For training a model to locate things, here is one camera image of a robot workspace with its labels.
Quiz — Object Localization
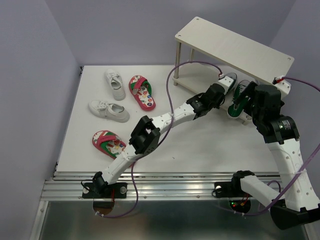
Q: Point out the green sneaker one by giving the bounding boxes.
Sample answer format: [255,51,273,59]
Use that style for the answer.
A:
[225,72,238,94]
[227,79,258,122]

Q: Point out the white sneaker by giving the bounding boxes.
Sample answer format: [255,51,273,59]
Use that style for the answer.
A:
[88,100,130,123]

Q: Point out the white sneaker one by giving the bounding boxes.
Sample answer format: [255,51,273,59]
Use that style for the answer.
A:
[105,69,126,101]

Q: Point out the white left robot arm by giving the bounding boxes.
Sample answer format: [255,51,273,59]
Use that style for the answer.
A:
[81,83,228,199]

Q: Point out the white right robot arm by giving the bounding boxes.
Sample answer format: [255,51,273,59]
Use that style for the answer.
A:
[230,82,320,230]

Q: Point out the beige two-tier shoe shelf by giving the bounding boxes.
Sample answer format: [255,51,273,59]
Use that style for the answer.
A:
[171,16,295,125]

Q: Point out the pink sandal far one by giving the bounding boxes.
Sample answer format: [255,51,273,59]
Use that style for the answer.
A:
[128,75,156,112]

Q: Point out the pink sandal one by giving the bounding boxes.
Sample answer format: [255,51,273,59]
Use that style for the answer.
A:
[91,130,127,160]
[128,75,156,112]

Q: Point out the pink sandal near one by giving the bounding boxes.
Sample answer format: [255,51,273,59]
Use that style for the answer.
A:
[91,130,127,160]

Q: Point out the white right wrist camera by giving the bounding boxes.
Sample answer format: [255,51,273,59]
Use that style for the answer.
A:
[272,77,291,99]

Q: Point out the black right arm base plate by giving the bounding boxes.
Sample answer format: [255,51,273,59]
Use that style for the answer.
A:
[211,180,259,198]

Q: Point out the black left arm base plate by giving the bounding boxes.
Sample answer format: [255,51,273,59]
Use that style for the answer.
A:
[81,182,128,199]

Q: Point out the aluminium mounting rail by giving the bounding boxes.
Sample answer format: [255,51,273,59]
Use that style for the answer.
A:
[39,171,306,201]

